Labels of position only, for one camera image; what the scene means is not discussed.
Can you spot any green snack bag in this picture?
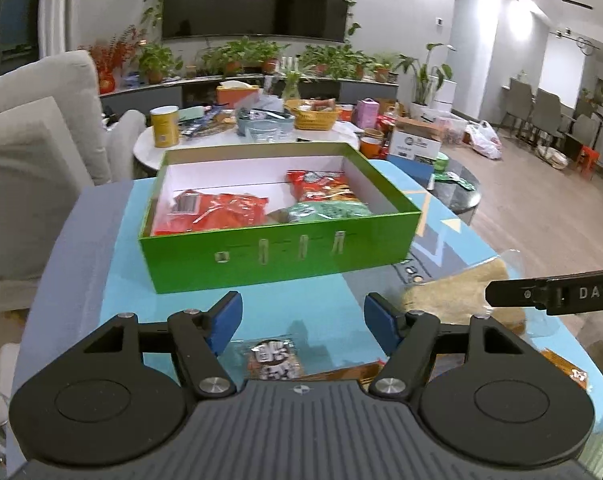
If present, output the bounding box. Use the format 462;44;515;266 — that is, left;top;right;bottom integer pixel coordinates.
266;200;372;223

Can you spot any dining chair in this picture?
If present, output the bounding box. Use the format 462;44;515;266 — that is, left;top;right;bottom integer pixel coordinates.
499;78;533;133

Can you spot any yellow canister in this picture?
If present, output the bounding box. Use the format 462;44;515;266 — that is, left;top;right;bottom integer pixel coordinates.
150;105;180;148

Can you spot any blue grey tray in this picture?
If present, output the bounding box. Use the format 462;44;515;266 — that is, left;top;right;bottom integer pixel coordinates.
235;107;295;136

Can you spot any grey sofa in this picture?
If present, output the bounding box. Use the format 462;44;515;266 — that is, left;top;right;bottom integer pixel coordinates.
0;50;146;312

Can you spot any brown nut snack bag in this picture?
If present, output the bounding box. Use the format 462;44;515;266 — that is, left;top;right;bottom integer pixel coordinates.
246;339;303;380

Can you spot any green gift box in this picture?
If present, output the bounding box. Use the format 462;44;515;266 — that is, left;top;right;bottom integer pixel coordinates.
140;142;421;294

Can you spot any tall leafy floor plant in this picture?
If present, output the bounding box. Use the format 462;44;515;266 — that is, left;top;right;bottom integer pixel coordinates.
395;42;455;106

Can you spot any dark round side table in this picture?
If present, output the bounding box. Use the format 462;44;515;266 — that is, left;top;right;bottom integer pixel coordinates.
365;144;483;224

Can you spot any pink box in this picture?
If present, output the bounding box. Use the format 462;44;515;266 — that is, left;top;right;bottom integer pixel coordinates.
355;98;379;129

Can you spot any white round coffee table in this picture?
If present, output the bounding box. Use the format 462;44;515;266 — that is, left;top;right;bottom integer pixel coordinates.
133;122;363;171

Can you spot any white curtain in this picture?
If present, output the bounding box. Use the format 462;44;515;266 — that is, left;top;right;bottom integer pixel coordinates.
38;0;81;58

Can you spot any white blue carton box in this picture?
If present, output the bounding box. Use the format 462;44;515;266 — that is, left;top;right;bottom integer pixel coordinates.
386;117;443;188

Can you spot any orange tissue box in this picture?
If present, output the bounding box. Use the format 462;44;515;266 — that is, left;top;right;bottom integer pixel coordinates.
216;80;260;110

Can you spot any orange cup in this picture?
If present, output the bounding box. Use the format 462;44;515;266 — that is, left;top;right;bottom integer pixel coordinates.
360;136;383;159

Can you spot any tv cabinet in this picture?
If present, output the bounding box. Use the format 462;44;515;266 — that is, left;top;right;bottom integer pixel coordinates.
100;74;399;115

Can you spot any clear storage bin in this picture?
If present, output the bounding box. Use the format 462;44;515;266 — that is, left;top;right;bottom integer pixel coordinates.
421;108;469;144

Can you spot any yellow woven basket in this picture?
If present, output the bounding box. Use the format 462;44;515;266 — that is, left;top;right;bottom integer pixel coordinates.
284;100;341;131

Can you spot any red crispy noodle snack bag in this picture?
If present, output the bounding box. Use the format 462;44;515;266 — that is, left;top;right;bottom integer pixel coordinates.
286;170;359;202

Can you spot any glass cup with spoon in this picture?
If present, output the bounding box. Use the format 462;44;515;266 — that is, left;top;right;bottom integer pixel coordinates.
245;119;284;143

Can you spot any red round-cake snack bag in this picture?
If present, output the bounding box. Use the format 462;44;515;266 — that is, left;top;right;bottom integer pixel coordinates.
152;190;269;236

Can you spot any rice cracker pack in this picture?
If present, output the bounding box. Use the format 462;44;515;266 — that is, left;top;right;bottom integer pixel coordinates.
540;349;589;390

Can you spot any clear bag bread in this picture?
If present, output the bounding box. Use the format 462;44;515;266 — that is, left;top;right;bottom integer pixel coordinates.
400;249;526;335

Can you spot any white plastic bag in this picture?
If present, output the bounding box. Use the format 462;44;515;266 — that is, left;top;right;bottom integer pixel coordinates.
465;120;502;160

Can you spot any blue patterned table mat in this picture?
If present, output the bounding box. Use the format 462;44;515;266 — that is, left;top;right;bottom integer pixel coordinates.
98;159;603;436

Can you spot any red flower arrangement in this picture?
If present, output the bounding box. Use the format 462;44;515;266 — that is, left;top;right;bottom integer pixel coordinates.
80;25;146;94

